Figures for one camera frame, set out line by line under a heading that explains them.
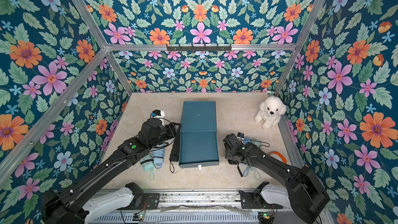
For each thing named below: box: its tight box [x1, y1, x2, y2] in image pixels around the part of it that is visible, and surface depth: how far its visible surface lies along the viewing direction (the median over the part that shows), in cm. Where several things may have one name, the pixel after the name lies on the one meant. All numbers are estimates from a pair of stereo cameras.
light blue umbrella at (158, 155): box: [152, 142, 166, 170], surface depth 86 cm
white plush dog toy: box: [254, 95, 287, 131], surface depth 92 cm
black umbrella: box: [169, 132, 181, 174], surface depth 88 cm
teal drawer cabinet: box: [178, 101, 220, 169], surface depth 79 cm
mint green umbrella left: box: [139, 152, 155, 181], surface depth 84 cm
